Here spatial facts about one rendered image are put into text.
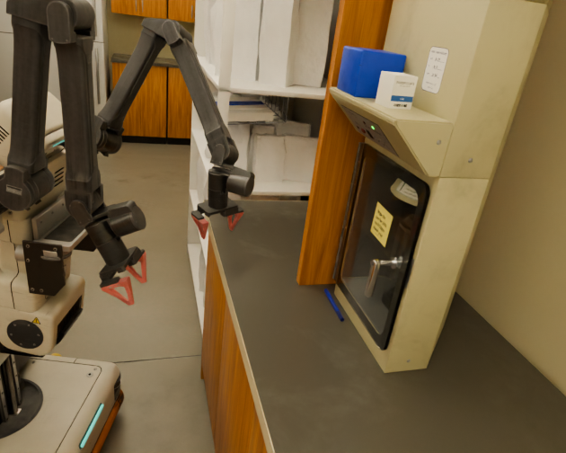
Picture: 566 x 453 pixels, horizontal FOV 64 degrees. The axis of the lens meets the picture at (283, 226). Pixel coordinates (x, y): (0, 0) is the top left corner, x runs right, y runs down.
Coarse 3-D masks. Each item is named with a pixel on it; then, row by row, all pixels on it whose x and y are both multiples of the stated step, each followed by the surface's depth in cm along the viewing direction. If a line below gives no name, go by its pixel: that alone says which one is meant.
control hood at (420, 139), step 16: (336, 96) 99; (352, 96) 92; (368, 112) 85; (384, 112) 79; (400, 112) 81; (416, 112) 83; (384, 128) 83; (400, 128) 76; (416, 128) 76; (432, 128) 77; (448, 128) 78; (400, 144) 81; (416, 144) 78; (432, 144) 79; (416, 160) 80; (432, 160) 80; (432, 176) 82
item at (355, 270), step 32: (384, 160) 99; (384, 192) 99; (416, 192) 87; (352, 224) 115; (416, 224) 87; (352, 256) 115; (384, 256) 99; (352, 288) 115; (384, 288) 99; (384, 320) 99
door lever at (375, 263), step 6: (372, 264) 93; (378, 264) 93; (384, 264) 94; (390, 264) 94; (396, 264) 94; (372, 270) 94; (378, 270) 94; (372, 276) 94; (372, 282) 95; (366, 288) 97; (372, 288) 96; (366, 294) 97; (372, 294) 96
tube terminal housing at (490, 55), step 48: (432, 0) 84; (480, 0) 72; (384, 48) 101; (480, 48) 73; (528, 48) 75; (432, 96) 84; (480, 96) 77; (480, 144) 81; (432, 192) 84; (480, 192) 86; (432, 240) 88; (336, 288) 128; (432, 288) 94; (432, 336) 101
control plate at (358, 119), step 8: (352, 112) 97; (352, 120) 103; (360, 120) 95; (368, 120) 89; (360, 128) 101; (368, 128) 94; (376, 128) 87; (368, 136) 100; (376, 136) 93; (384, 136) 87; (392, 152) 91
